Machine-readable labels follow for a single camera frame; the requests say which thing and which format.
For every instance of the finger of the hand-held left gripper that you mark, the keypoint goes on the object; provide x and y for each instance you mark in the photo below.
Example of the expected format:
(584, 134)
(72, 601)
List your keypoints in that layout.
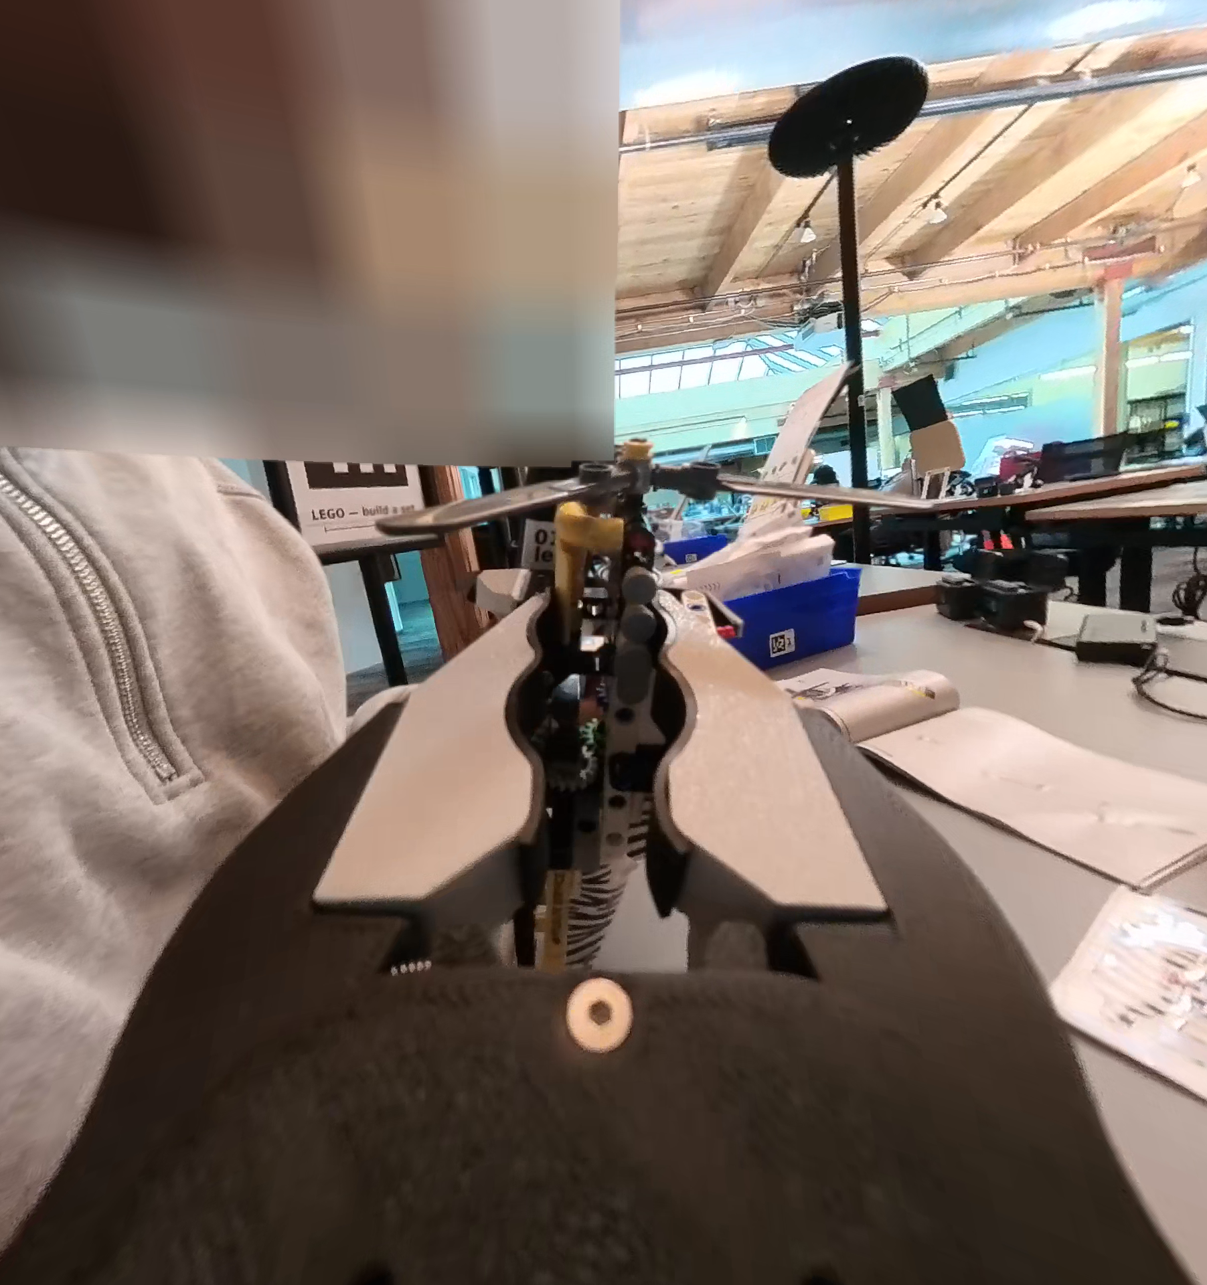
(502, 592)

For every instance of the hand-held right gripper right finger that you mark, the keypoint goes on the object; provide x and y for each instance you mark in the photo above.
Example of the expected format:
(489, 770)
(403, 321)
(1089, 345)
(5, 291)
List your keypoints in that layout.
(773, 802)

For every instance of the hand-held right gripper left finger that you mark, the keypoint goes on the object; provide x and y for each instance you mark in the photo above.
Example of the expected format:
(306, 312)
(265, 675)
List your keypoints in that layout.
(432, 793)

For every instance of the zebra striped lego helicopter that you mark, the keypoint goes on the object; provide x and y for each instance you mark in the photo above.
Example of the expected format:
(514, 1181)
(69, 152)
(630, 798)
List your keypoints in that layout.
(603, 702)

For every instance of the wooden beam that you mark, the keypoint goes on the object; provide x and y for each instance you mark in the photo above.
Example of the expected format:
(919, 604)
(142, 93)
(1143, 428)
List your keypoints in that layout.
(457, 592)

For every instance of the black bordered printed sheet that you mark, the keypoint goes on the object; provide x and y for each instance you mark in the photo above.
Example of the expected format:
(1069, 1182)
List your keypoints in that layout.
(361, 492)

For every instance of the blue plastic bin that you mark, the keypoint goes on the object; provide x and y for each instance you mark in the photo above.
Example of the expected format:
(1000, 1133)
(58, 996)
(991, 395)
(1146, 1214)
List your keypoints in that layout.
(804, 612)

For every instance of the open instruction book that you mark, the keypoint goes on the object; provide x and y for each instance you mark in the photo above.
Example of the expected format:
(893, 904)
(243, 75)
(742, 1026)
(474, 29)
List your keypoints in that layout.
(1015, 773)

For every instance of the black devices on table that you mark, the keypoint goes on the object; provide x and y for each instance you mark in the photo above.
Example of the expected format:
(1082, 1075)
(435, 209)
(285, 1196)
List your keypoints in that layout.
(1000, 592)

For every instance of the black power adapter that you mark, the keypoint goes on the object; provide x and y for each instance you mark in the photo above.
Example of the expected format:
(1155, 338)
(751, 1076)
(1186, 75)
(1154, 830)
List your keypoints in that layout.
(1115, 637)

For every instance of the small tilted display stand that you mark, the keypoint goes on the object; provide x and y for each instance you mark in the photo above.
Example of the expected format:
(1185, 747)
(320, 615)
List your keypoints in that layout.
(929, 421)

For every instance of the zebra striped sticker sheet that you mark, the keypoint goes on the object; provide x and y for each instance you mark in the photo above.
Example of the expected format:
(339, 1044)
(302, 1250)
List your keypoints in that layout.
(1165, 993)

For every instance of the wooden top desk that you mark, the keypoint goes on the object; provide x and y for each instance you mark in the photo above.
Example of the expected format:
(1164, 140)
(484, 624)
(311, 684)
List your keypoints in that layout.
(1115, 492)

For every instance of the black round-top pole stand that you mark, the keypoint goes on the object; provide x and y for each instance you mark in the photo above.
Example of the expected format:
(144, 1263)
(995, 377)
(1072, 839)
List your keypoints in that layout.
(849, 110)

